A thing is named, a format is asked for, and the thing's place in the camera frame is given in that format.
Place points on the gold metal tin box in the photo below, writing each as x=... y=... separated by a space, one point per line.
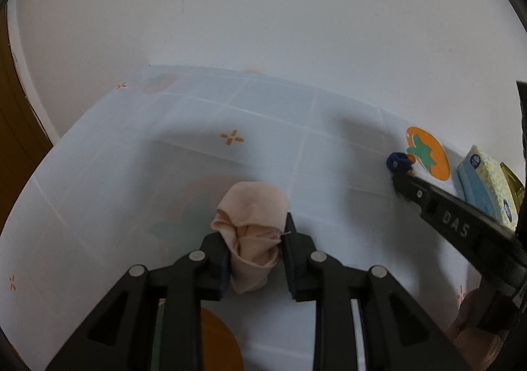
x=512 y=185

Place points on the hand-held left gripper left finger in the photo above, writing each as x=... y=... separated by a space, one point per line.
x=225 y=278

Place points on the pale pink sock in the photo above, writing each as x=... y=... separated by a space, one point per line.
x=251 y=222

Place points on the patterned tissue pack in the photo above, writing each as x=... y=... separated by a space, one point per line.
x=486 y=177

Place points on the person's right hand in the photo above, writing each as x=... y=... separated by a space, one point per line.
x=465 y=321

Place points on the white printed tablecloth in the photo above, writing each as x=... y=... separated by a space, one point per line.
x=247 y=107

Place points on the wooden door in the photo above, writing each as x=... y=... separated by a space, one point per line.
x=16 y=128

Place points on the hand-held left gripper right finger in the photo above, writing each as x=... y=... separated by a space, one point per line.
x=288 y=268

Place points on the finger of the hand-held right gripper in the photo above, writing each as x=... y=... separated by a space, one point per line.
x=411 y=189

